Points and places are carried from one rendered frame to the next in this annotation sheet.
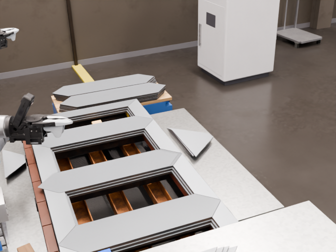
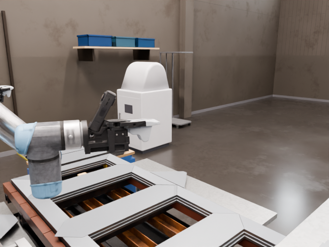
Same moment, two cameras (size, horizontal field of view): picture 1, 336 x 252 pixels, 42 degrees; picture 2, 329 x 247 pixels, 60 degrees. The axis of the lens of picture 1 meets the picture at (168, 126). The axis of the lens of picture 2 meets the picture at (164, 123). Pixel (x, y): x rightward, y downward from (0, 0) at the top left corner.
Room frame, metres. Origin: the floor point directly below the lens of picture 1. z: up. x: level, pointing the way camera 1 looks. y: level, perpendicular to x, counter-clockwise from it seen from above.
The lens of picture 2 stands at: (0.55, 0.58, 1.64)
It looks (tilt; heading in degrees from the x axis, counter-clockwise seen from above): 14 degrees down; 339
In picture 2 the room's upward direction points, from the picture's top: straight up
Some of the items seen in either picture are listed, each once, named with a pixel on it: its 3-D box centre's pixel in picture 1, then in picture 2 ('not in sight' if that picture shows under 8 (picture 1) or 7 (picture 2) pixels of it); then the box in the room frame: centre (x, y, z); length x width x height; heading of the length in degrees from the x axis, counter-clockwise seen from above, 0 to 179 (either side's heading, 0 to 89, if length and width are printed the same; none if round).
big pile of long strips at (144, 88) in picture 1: (110, 92); (82, 153); (2.95, 0.41, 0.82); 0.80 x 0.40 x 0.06; 111
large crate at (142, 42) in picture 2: not in sight; (141, 43); (6.38, -1.13, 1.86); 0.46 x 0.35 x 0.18; 114
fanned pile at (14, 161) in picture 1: (14, 161); (3, 221); (2.25, 0.92, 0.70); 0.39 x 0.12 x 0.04; 21
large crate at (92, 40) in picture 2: not in sight; (95, 40); (5.94, -0.14, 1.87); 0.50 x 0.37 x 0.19; 114
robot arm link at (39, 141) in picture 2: not in sight; (41, 138); (1.30, 0.62, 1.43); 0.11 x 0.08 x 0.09; 88
